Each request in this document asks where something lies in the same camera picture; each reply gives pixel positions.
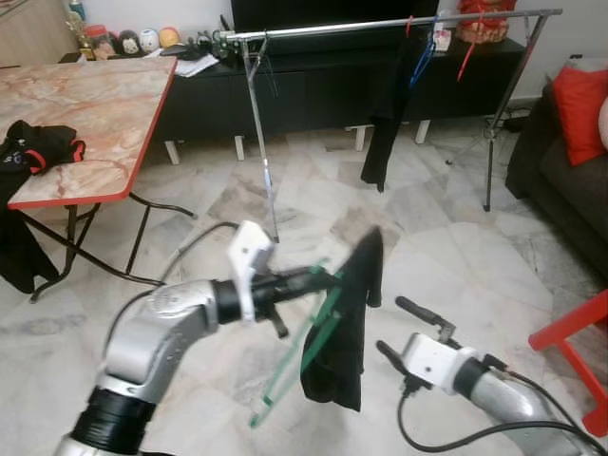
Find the black round toy figure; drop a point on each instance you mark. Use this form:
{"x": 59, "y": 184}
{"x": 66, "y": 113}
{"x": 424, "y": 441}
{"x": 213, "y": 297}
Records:
{"x": 127, "y": 44}

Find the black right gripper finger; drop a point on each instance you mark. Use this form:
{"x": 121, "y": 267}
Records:
{"x": 416, "y": 312}
{"x": 392, "y": 357}

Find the marble top folding table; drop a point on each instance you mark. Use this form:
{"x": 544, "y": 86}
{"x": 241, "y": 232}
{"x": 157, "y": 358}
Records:
{"x": 95, "y": 114}

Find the dark brown fabric sofa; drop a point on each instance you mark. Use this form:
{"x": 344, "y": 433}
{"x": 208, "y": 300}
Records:
{"x": 560, "y": 209}

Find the orange round toy figure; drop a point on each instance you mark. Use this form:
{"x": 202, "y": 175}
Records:
{"x": 169, "y": 38}

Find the green plastic hanger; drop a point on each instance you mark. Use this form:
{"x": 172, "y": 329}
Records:
{"x": 278, "y": 389}

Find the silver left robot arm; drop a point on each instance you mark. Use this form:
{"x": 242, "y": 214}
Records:
{"x": 161, "y": 323}

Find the red laughing Buddha statue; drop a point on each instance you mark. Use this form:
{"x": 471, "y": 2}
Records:
{"x": 486, "y": 21}

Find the red plastic hanger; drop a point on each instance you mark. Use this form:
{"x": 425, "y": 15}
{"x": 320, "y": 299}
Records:
{"x": 410, "y": 27}
{"x": 468, "y": 55}

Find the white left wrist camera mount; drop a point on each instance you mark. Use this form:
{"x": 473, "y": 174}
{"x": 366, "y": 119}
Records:
{"x": 249, "y": 261}

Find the black jacket with red trim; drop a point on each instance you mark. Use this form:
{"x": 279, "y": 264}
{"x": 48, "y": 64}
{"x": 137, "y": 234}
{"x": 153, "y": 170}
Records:
{"x": 28, "y": 152}

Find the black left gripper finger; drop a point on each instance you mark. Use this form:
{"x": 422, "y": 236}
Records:
{"x": 319, "y": 288}
{"x": 321, "y": 275}

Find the black flat television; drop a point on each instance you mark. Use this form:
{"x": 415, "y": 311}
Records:
{"x": 332, "y": 11}

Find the red cushion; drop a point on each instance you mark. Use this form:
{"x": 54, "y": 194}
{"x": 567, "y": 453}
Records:
{"x": 579, "y": 114}

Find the red plastic stool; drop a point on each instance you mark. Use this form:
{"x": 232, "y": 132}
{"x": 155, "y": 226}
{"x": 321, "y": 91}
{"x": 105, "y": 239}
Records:
{"x": 570, "y": 317}

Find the gold trophy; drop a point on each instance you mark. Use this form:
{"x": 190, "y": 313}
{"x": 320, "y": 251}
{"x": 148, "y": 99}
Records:
{"x": 77, "y": 36}

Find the black television console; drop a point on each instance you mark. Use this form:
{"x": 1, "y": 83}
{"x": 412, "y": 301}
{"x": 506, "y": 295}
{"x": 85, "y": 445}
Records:
{"x": 304, "y": 95}

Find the blue plastic hanger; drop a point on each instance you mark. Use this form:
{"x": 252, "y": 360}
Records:
{"x": 423, "y": 62}

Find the light wood cabinet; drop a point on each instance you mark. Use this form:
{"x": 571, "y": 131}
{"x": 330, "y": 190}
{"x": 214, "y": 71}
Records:
{"x": 33, "y": 36}

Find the white paper sheets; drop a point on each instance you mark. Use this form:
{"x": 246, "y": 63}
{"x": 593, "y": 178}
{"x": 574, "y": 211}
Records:
{"x": 194, "y": 65}

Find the white round toy figure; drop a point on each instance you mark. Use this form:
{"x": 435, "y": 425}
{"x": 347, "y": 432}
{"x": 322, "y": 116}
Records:
{"x": 148, "y": 41}

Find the white pink tissue box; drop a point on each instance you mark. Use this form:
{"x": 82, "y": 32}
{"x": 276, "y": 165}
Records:
{"x": 443, "y": 41}

